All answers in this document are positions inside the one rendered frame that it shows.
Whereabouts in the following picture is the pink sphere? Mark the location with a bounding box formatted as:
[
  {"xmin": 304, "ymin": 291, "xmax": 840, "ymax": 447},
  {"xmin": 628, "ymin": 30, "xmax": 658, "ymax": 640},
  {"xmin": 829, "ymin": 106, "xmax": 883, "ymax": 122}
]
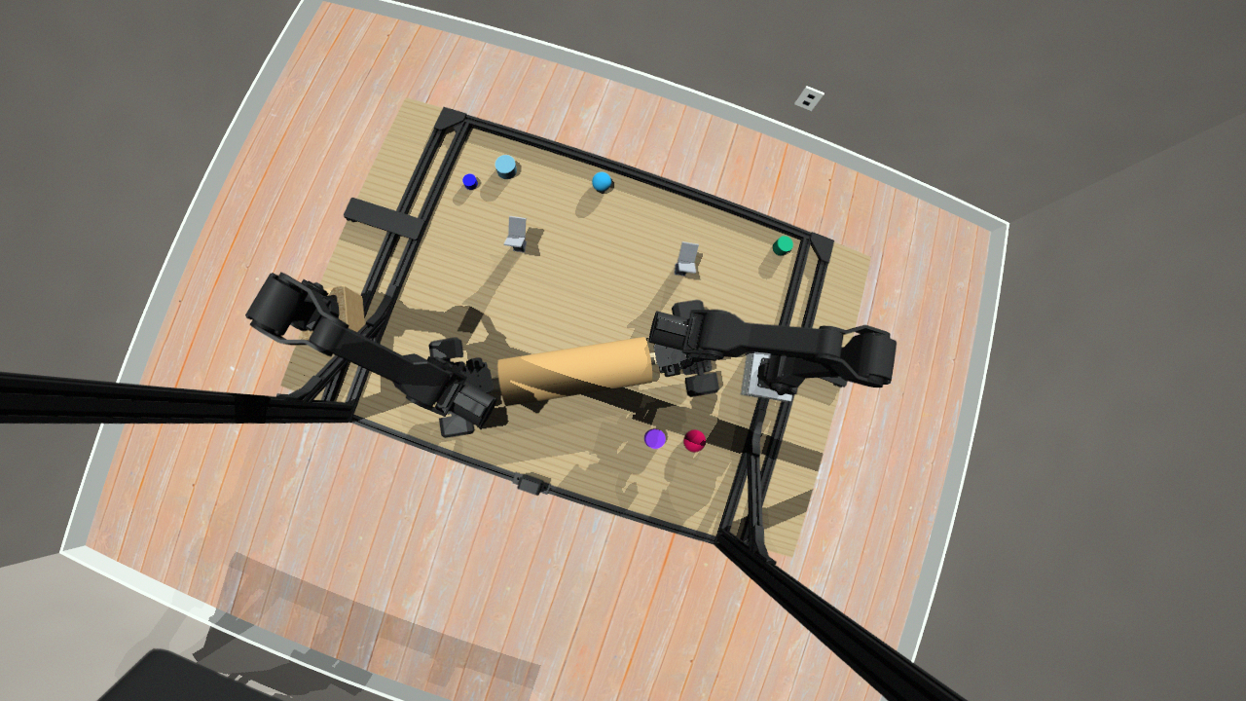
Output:
[{"xmin": 683, "ymin": 430, "xmax": 706, "ymax": 452}]

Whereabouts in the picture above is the short dark cylinder with light blue top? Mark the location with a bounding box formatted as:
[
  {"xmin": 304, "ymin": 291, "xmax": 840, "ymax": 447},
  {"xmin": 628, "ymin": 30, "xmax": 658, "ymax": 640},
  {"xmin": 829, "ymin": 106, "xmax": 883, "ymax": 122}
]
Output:
[{"xmin": 495, "ymin": 154, "xmax": 517, "ymax": 179}]

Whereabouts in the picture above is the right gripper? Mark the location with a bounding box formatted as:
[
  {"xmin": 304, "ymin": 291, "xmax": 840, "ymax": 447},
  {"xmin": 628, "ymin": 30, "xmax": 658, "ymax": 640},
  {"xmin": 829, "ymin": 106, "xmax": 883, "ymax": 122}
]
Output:
[{"xmin": 672, "ymin": 300, "xmax": 719, "ymax": 397}]

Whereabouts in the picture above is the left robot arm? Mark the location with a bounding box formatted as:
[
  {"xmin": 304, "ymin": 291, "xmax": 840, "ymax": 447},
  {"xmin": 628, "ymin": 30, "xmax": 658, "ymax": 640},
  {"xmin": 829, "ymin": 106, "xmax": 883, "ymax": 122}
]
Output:
[{"xmin": 245, "ymin": 271, "xmax": 496, "ymax": 427}]

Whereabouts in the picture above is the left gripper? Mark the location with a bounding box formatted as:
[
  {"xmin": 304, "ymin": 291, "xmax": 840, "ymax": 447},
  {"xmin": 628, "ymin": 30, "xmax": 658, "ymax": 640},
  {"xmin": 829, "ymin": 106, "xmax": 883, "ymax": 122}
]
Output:
[{"xmin": 429, "ymin": 337, "xmax": 475, "ymax": 438}]

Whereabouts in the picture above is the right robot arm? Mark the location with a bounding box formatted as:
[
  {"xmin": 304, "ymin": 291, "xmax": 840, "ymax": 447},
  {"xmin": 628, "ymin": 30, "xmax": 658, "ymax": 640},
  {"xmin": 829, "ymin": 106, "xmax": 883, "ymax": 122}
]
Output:
[{"xmin": 648, "ymin": 310, "xmax": 897, "ymax": 395}]

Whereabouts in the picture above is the cream cylindrical bar with blue band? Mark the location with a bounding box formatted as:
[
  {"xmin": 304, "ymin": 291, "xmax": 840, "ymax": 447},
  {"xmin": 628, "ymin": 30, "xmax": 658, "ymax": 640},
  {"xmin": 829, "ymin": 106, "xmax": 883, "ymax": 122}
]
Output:
[{"xmin": 492, "ymin": 337, "xmax": 657, "ymax": 406}]

